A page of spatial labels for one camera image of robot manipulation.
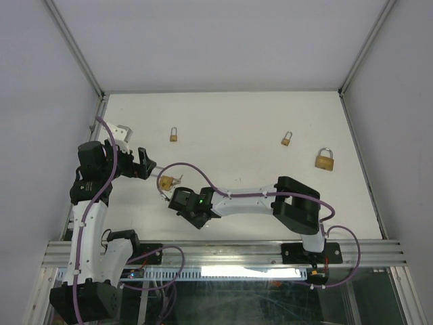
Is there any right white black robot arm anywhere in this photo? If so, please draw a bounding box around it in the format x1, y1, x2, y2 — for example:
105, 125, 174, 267
168, 176, 327, 262

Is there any small brass padlock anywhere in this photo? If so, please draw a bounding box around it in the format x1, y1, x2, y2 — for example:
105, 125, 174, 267
281, 131, 293, 146
169, 127, 178, 142

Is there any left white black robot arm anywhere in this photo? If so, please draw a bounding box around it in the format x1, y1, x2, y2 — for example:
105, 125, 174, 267
49, 139, 156, 324

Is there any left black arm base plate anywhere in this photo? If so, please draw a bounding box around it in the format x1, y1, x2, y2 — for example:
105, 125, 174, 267
127, 243, 163, 266

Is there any small brass padlock left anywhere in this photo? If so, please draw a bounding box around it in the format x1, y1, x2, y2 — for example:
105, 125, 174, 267
169, 127, 178, 142

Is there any small brass padlock right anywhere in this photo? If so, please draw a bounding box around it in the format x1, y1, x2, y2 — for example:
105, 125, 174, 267
281, 131, 293, 146

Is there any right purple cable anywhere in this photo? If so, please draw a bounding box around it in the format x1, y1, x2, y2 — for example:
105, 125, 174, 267
161, 162, 362, 290

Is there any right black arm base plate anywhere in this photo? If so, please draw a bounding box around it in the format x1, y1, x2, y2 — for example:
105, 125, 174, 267
280, 242, 343, 265

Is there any silver key set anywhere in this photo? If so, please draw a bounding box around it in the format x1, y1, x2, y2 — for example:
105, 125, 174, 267
173, 175, 183, 186

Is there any aluminium front rail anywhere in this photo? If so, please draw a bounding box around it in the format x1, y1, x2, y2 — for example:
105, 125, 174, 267
42, 239, 405, 270

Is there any slotted grey cable duct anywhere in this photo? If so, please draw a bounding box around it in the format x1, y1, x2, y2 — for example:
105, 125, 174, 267
55, 267, 309, 282

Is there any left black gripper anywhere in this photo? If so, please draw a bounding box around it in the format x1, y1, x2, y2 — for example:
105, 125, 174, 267
101, 139, 156, 180

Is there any large brass padlock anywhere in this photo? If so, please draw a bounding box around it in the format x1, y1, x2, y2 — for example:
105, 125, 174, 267
156, 175, 177, 200
315, 148, 334, 171

